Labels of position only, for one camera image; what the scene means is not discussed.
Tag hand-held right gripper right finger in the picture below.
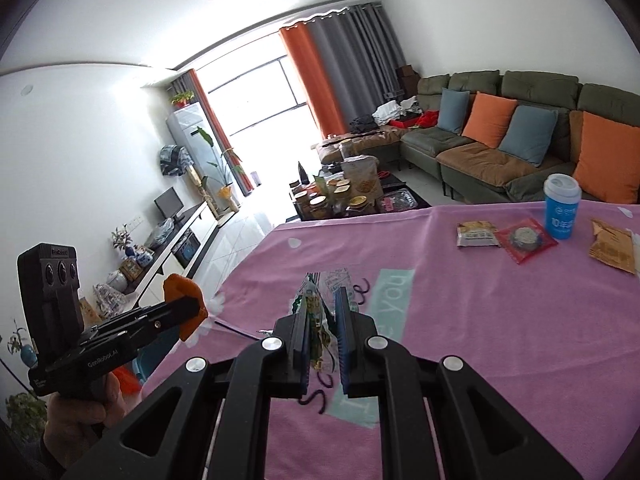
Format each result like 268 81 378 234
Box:
334 286 584 480

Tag large window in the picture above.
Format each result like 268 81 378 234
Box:
207 57 309 136

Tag white black tv cabinet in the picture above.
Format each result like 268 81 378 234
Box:
95 200 221 312

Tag narrow grey orange curtain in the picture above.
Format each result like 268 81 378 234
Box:
175 70 254 196

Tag pink floral blanket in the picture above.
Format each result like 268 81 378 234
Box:
140 200 640 480

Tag dark glass coffee table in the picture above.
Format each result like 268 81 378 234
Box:
285 170 434 224

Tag clear plastic bag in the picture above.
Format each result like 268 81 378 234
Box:
149 219 176 249

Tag tall plant yellow pot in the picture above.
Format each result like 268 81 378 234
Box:
195 126 244 211

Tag orange plastic bag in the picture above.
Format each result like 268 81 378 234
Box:
112 366 142 397

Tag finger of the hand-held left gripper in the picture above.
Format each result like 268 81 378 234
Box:
136 305 206 342
131 295 202 323

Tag pile of white clothes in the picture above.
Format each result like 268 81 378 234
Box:
372 101 419 126

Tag red wrapped round cake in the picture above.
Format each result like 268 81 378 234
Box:
495 216 560 266

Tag person's left hand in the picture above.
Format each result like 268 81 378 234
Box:
41 374 127 477

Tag orange throw pillow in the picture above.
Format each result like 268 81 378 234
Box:
461 91 520 150
571 111 640 205

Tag clear printed wrapper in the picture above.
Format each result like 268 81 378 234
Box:
289 269 371 374

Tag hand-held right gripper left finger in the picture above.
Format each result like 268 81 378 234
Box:
64 309 313 480

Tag green sectional sofa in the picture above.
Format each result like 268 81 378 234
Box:
312 71 640 207

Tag blue throw pillow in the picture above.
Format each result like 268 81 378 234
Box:
436 87 471 135
498 105 560 169

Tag blue white lidded cup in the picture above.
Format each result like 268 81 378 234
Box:
543 174 583 241

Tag brown snack packet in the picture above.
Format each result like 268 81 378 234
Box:
587 218 640 276

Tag group of glass jars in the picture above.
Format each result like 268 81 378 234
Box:
292 155 384 221

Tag white yellow snack packet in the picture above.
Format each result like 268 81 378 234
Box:
456 220 502 249

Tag teal trash bin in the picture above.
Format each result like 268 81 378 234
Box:
132 342 161 386

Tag white standing air conditioner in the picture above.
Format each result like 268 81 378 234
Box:
166 101 236 211

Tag dark printed hanging cloth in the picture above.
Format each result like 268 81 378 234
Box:
159 144 194 177

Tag black monitor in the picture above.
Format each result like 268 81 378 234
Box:
154 187 185 221

